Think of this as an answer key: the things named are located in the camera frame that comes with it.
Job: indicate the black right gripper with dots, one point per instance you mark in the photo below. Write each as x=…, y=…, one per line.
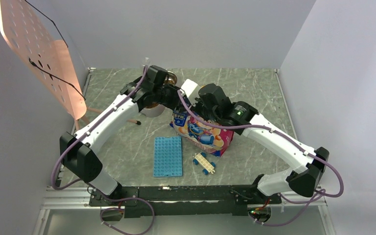
x=196, y=107

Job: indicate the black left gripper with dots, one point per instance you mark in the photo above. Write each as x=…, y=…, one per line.
x=176, y=103

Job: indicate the pink pet food bag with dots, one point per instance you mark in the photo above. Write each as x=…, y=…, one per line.
x=212, y=140

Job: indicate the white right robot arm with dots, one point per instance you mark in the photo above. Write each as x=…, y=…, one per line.
x=305, y=163

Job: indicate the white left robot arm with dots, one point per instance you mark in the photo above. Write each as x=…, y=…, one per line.
x=79, y=150

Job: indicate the far steel bowl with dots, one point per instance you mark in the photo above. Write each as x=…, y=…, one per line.
x=171, y=78

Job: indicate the beige toy car blue wheels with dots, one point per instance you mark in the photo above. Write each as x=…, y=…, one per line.
x=201, y=159

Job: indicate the blue studded building baseplate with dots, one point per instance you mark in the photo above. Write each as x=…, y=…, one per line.
x=168, y=157

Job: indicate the pink perforated stand board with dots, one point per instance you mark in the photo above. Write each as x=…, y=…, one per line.
x=47, y=58

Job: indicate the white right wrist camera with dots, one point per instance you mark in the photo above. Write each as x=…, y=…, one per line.
x=190, y=89

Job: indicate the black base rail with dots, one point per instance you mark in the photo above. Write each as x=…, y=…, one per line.
x=140, y=201

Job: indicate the aluminium frame rail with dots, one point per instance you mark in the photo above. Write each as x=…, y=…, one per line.
x=128, y=156

